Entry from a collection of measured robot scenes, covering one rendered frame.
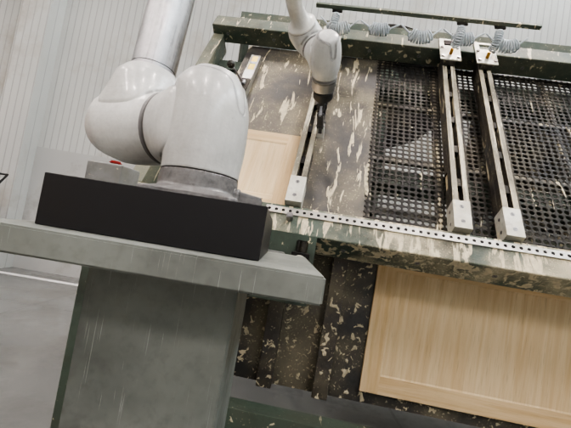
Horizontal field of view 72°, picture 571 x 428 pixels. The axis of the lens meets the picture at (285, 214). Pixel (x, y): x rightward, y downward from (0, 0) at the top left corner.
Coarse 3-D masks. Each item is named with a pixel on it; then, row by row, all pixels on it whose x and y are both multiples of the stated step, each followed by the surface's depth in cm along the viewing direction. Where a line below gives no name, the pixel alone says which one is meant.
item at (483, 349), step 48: (384, 288) 155; (432, 288) 154; (480, 288) 152; (384, 336) 154; (432, 336) 153; (480, 336) 151; (528, 336) 149; (384, 384) 153; (432, 384) 151; (480, 384) 150; (528, 384) 148
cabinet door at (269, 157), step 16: (256, 144) 167; (272, 144) 168; (288, 144) 167; (256, 160) 162; (272, 160) 162; (288, 160) 161; (240, 176) 156; (256, 176) 157; (272, 176) 157; (288, 176) 156; (256, 192) 151; (272, 192) 152
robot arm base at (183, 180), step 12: (168, 168) 73; (180, 168) 71; (168, 180) 72; (180, 180) 71; (192, 180) 71; (204, 180) 71; (216, 180) 72; (228, 180) 74; (180, 192) 70; (192, 192) 70; (204, 192) 70; (216, 192) 71; (228, 192) 74; (240, 192) 77
